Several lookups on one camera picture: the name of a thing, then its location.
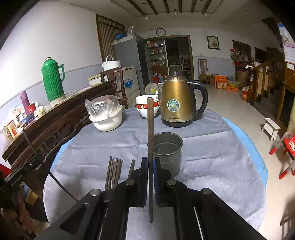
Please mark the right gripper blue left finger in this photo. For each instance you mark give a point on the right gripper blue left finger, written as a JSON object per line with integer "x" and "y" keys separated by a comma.
{"x": 141, "y": 183}

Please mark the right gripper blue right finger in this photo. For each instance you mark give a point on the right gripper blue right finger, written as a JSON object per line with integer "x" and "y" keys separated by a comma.
{"x": 162, "y": 192}

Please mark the dark chopstick separate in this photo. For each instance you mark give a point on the dark chopstick separate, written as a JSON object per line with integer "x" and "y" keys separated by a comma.
{"x": 131, "y": 168}

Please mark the dark wooden chopstick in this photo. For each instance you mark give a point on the dark wooden chopstick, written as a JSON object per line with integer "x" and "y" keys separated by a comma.
{"x": 150, "y": 146}

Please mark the person's left hand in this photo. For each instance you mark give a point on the person's left hand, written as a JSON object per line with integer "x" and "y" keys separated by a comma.
{"x": 13, "y": 223}

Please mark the grey metal utensil cup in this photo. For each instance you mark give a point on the grey metal utensil cup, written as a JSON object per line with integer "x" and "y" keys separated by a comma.
{"x": 167, "y": 147}

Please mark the grey table cloth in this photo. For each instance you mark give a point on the grey table cloth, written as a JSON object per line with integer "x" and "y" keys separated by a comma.
{"x": 217, "y": 194}

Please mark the gold electric kettle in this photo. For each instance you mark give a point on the gold electric kettle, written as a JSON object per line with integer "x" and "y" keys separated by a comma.
{"x": 177, "y": 101}

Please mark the red white stacked bowls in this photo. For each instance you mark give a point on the red white stacked bowls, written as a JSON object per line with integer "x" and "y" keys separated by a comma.
{"x": 142, "y": 104}

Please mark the white bowl with plastic bag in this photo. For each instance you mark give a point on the white bowl with plastic bag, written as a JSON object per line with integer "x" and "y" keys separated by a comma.
{"x": 105, "y": 112}

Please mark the white chest freezer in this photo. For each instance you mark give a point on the white chest freezer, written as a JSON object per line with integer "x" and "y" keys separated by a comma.
{"x": 130, "y": 84}

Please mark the blue round table cover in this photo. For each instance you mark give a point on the blue round table cover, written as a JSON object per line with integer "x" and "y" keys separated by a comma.
{"x": 241, "y": 135}

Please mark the purple bottle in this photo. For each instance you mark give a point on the purple bottle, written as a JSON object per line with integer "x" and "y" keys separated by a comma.
{"x": 25, "y": 101}

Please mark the wooden chair near table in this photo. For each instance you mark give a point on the wooden chair near table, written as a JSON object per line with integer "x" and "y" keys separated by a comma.
{"x": 115, "y": 75}

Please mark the orange boxes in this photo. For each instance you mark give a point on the orange boxes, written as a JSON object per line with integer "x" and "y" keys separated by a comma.
{"x": 226, "y": 83}

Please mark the white small stool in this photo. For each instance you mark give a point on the white small stool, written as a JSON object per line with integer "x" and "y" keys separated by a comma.
{"x": 271, "y": 127}

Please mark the wooden chair far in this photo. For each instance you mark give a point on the wooden chair far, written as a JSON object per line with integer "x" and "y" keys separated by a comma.
{"x": 204, "y": 75}

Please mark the grey refrigerator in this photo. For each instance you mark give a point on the grey refrigerator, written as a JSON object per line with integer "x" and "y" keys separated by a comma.
{"x": 131, "y": 51}

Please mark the red child chair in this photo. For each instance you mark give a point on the red child chair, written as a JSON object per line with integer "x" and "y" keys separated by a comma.
{"x": 288, "y": 141}

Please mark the green thermos flask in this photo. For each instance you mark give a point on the green thermos flask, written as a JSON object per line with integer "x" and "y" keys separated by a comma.
{"x": 53, "y": 76}

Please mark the white pot with handle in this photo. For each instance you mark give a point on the white pot with handle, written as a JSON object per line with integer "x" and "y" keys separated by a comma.
{"x": 110, "y": 63}

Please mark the framed wall picture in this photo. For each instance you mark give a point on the framed wall picture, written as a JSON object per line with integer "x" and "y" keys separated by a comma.
{"x": 213, "y": 42}

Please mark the round wall clock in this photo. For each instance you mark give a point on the round wall clock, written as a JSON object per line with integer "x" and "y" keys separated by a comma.
{"x": 160, "y": 32}

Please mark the wall calendar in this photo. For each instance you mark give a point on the wall calendar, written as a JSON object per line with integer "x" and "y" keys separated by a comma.
{"x": 288, "y": 44}

